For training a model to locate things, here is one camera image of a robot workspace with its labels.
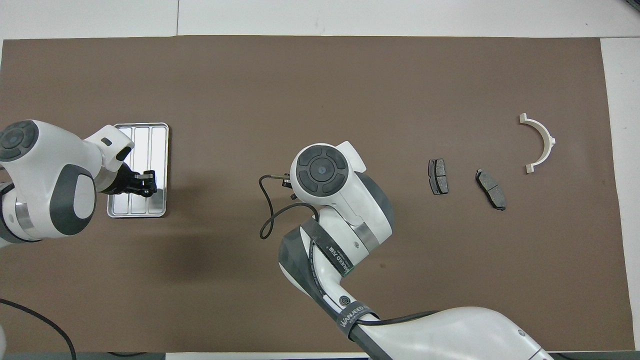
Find white half-ring bracket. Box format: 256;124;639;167
518;113;557;174

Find short rectangular brake pad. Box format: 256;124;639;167
428;158;449;196

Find silver metal tray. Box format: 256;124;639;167
106;122;170;219

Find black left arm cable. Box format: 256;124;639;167
0;298;79;360

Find long curved brake pad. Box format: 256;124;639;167
475;168;507;211

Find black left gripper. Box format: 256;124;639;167
106;164;159;197

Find brown table mat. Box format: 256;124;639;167
0;35;636;353

